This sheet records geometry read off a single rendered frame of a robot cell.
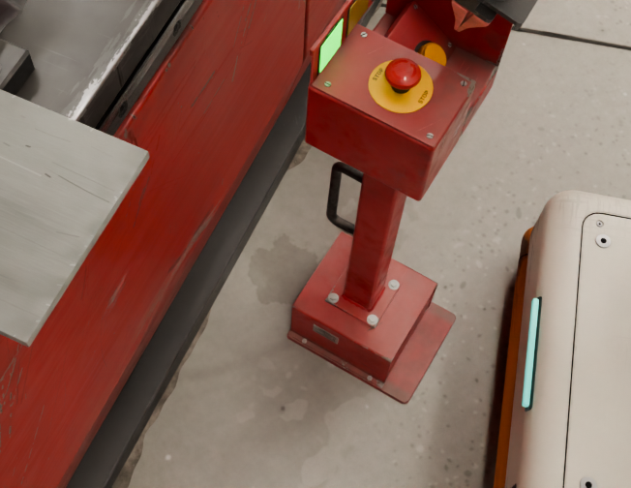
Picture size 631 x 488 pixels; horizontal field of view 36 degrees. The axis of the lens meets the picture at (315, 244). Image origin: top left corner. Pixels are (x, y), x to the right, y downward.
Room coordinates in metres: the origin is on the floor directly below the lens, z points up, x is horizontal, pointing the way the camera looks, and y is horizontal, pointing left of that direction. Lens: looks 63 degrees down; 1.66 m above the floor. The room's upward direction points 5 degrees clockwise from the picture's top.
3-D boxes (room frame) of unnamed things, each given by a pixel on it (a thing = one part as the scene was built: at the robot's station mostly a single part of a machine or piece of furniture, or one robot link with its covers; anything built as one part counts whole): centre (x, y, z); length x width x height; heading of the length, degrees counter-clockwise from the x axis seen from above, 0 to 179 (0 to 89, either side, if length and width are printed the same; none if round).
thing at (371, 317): (0.70, -0.09, 0.13); 0.10 x 0.10 x 0.01; 64
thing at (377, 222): (0.70, -0.09, 0.39); 0.05 x 0.05 x 0.54; 64
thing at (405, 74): (0.66, -0.08, 0.79); 0.04 x 0.04 x 0.04
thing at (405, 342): (0.69, -0.12, 0.06); 0.25 x 0.20 x 0.12; 64
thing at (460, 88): (0.70, -0.09, 0.75); 0.20 x 0.16 x 0.18; 154
